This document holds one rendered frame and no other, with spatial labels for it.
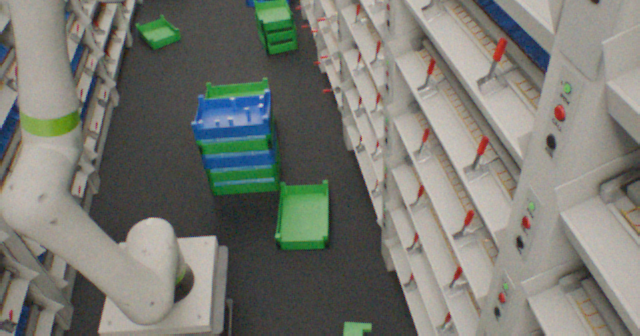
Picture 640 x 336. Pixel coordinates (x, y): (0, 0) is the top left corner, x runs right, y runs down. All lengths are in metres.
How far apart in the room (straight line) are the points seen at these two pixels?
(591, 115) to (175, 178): 2.05
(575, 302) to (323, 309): 1.17
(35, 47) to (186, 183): 1.45
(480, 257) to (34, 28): 0.94
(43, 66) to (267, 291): 1.18
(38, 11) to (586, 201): 0.89
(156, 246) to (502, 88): 0.94
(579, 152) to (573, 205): 0.09
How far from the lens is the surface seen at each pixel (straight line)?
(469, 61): 0.90
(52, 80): 1.07
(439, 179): 1.20
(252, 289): 1.91
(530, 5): 0.67
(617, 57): 0.54
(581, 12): 0.57
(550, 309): 0.80
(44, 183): 1.07
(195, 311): 1.53
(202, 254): 1.63
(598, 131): 0.60
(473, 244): 1.08
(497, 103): 0.81
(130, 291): 1.25
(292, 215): 2.10
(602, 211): 0.67
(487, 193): 0.92
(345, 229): 2.04
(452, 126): 1.05
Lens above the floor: 1.57
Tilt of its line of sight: 41 degrees down
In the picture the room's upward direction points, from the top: 5 degrees counter-clockwise
